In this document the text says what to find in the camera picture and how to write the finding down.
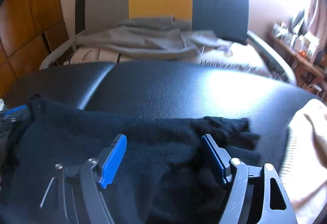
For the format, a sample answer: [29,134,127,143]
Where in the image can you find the grey hoodie on chair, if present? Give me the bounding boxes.
[76,16,233,60]

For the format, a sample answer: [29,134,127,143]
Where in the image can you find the grey orange black chair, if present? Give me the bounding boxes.
[39,0,297,85]

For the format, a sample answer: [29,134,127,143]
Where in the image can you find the beige garment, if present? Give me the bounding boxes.
[279,99,326,223]

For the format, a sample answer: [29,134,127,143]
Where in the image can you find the black knit sweater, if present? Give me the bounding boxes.
[1,97,261,223]

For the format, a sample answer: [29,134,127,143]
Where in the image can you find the wooden wardrobe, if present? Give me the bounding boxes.
[1,0,68,97]

